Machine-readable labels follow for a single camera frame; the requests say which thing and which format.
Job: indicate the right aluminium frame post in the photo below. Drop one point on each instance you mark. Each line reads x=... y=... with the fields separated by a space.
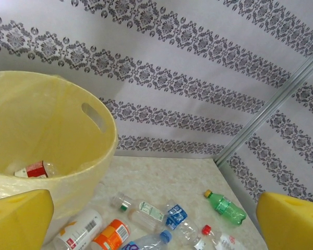
x=263 y=114

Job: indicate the white label barcode bottle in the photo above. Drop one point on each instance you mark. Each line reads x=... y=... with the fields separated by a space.
x=81 y=229

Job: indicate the crushed bottle purple label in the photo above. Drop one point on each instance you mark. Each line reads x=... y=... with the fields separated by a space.
x=148 y=242

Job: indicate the orange label bottle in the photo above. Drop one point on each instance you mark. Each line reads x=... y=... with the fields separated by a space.
x=112 y=234

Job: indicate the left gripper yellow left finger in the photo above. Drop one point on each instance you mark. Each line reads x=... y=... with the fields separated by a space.
x=18 y=224

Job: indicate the clear bottle green cap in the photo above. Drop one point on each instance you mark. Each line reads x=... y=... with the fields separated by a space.
x=146 y=209

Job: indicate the clear bottle red white label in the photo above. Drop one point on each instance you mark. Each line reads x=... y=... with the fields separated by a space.
x=34 y=170

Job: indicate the clear bottle blue white label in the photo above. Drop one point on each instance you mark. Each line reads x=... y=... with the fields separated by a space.
x=176 y=217

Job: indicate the clear bottle red cap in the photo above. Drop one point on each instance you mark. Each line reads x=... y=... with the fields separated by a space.
x=224 y=239

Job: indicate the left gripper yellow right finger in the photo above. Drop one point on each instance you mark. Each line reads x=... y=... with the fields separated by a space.
x=292 y=226

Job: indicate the green plastic bottle yellow cap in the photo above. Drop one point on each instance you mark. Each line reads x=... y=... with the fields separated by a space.
x=227 y=209

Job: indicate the cream plastic bin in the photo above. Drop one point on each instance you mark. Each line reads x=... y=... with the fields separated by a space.
x=104 y=161

